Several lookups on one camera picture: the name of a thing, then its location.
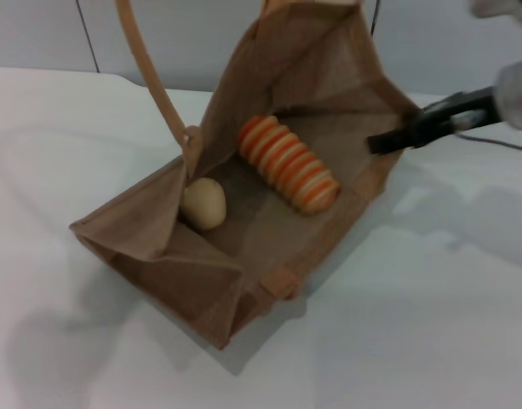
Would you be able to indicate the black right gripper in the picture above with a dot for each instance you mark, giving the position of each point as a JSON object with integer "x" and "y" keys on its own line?
{"x": 452, "y": 113}

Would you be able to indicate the orange striped bread loaf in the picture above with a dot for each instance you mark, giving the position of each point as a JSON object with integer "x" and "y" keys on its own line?
{"x": 286, "y": 164}

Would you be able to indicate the brown burlap tote bag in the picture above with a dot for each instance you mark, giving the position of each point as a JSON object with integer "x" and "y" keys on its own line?
{"x": 260, "y": 238}

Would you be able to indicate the round beige egg yolk pastry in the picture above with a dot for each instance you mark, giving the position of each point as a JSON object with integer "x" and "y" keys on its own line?
{"x": 204, "y": 204}

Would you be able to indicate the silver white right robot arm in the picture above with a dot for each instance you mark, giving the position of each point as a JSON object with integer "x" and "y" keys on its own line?
{"x": 518, "y": 91}

